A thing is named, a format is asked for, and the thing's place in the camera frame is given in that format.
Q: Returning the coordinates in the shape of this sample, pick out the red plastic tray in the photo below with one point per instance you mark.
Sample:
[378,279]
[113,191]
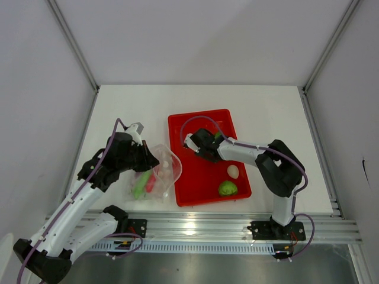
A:
[200,179]

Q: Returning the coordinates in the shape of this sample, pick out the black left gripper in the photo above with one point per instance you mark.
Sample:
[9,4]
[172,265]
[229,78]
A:
[148,161]

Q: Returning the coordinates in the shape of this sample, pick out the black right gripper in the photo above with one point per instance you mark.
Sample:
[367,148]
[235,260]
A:
[200,153]

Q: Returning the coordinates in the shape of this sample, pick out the clear dotted zip bag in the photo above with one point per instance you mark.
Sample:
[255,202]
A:
[167,173]

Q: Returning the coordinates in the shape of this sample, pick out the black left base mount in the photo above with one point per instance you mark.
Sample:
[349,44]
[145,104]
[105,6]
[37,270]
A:
[137,226]

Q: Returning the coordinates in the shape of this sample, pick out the white slotted cable duct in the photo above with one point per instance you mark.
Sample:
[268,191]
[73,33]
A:
[113,246]

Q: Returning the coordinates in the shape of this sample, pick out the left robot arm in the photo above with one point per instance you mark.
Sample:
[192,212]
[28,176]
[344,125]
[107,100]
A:
[51,252]

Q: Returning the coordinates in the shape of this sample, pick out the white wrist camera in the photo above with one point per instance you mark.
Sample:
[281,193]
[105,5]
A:
[135,130]
[190,144]

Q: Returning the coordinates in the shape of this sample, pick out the light green cucumber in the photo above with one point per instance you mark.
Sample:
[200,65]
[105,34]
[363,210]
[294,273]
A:
[141,181]

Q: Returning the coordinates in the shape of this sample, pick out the red chili pepper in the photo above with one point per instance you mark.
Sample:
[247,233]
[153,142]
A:
[150,183]

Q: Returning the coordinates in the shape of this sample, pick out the white egg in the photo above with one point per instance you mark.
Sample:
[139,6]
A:
[233,171]

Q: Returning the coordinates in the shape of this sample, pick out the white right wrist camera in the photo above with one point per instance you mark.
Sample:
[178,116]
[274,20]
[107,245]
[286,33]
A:
[190,144]

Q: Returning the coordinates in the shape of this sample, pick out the green custard apple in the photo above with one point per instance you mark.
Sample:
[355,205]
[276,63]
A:
[227,188]

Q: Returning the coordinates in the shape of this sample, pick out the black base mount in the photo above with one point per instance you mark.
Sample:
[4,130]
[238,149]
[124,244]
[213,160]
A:
[137,226]
[270,230]

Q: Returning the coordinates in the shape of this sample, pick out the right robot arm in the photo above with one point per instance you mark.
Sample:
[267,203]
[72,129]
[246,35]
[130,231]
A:
[283,173]

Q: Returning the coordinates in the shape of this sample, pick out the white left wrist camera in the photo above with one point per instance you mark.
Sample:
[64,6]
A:
[135,130]

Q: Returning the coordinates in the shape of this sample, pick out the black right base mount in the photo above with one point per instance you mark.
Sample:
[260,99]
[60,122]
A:
[270,230]

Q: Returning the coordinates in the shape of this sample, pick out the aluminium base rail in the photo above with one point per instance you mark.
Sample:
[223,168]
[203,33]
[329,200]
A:
[232,228]

